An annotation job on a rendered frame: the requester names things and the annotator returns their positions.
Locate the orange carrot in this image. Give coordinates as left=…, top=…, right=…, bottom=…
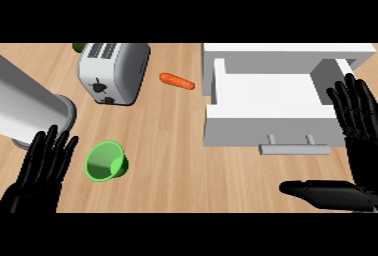
left=158, top=72, right=196, bottom=91

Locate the grey metal cylinder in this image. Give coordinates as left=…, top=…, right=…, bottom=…
left=0, top=54, right=78, bottom=151

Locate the white open drawer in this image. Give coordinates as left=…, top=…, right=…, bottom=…
left=202, top=57, right=357, bottom=148

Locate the silver toaster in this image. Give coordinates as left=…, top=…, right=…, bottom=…
left=77, top=43, right=152, bottom=107

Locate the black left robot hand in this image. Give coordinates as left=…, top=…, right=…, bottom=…
left=0, top=124, right=80, bottom=214

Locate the dark green round object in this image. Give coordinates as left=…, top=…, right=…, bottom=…
left=71, top=43, right=88, bottom=54

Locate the grey drawer handle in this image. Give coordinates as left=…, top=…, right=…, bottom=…
left=258, top=134, right=332, bottom=156

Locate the green cup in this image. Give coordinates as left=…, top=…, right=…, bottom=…
left=84, top=140, right=130, bottom=183

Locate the white drawer cabinet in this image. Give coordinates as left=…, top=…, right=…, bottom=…
left=201, top=43, right=378, bottom=107

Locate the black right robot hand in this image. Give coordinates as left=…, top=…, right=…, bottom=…
left=277, top=73, right=378, bottom=214

